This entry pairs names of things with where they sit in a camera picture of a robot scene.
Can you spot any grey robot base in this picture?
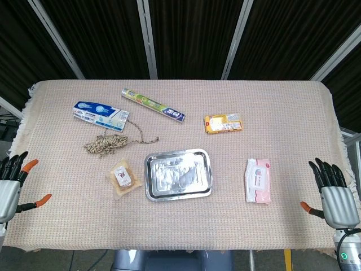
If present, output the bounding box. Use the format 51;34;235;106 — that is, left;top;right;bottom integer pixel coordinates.
112;249;235;271

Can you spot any stainless steel tray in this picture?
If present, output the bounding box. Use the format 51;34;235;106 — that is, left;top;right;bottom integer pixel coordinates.
143;148;214;202

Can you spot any pink wet wipes pack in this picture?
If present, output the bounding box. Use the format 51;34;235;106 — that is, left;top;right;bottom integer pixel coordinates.
244;158;272;204

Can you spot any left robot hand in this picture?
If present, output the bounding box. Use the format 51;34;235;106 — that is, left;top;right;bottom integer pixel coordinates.
0;151;52;223

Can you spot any bundle of twine rope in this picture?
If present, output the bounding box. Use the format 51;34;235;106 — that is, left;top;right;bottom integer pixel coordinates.
83;117;160;157

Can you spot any small clear snack bag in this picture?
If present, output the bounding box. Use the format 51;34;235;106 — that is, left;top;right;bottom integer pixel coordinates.
105;158;142;200

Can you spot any beige woven tablecloth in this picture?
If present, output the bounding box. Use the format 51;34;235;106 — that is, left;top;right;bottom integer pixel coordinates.
2;79;356;252

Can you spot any cling film roll box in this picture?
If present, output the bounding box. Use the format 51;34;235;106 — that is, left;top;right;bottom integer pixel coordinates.
121;87;186;123

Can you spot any yellow snack box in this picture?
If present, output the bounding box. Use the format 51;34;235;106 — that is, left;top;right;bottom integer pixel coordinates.
203;112;244;134

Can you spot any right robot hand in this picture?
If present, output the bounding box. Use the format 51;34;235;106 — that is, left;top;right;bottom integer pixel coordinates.
300;157;360;229

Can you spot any blue white toothpaste box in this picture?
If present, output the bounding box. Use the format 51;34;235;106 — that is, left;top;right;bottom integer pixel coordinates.
72;100;130;133

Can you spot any grey partition frame post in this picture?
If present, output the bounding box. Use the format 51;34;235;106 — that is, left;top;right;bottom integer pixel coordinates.
310;31;361;82
27;0;86;80
220;0;254;80
136;0;159;80

